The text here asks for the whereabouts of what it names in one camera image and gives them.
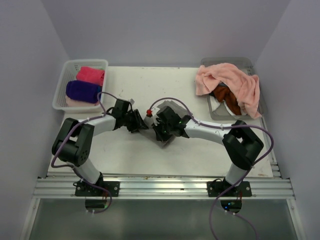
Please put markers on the purple rolled towel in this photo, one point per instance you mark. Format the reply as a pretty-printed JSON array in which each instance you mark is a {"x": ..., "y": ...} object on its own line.
[{"x": 83, "y": 91}]

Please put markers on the white cloth in bin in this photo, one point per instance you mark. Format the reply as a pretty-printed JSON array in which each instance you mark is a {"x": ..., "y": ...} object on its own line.
[{"x": 221, "y": 109}]

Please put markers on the grey towel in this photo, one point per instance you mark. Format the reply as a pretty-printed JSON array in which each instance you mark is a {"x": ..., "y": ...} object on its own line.
[{"x": 150, "y": 119}]

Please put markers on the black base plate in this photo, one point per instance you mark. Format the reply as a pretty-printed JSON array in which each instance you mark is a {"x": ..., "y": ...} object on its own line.
[
  {"x": 83, "y": 189},
  {"x": 217, "y": 186}
]

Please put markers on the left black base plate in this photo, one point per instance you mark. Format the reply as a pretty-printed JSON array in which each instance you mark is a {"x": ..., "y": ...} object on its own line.
[{"x": 83, "y": 189}]

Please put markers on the aluminium mounting rail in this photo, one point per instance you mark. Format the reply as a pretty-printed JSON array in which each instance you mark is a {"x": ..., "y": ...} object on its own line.
[{"x": 161, "y": 187}]

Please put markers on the brown towel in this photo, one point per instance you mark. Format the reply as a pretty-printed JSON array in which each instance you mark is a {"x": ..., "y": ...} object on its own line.
[{"x": 224, "y": 94}]

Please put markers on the white plastic basket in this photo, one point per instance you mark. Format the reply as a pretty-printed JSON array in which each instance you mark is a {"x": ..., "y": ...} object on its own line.
[{"x": 68, "y": 74}]

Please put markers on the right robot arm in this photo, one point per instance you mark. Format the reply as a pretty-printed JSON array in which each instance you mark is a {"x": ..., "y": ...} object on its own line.
[{"x": 241, "y": 144}]

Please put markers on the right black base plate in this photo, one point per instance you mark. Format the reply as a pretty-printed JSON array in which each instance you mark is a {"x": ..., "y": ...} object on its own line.
[{"x": 217, "y": 186}]

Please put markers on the light pink towel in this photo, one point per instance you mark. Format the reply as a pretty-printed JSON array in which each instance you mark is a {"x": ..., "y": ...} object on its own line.
[{"x": 245, "y": 88}]

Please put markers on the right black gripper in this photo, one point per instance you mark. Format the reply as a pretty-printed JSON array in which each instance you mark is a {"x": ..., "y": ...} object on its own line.
[{"x": 156, "y": 126}]

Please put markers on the hot pink rolled towel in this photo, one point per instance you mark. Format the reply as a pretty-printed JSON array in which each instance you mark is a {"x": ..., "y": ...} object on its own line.
[{"x": 91, "y": 75}]

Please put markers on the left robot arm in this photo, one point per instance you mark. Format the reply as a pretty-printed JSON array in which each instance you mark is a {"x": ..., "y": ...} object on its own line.
[{"x": 71, "y": 148}]

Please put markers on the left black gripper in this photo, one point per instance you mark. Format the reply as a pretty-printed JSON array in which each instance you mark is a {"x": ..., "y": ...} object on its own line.
[{"x": 138, "y": 123}]

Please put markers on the pale pink rolled towel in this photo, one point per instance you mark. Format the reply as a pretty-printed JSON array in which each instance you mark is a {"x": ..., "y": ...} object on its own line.
[{"x": 79, "y": 104}]

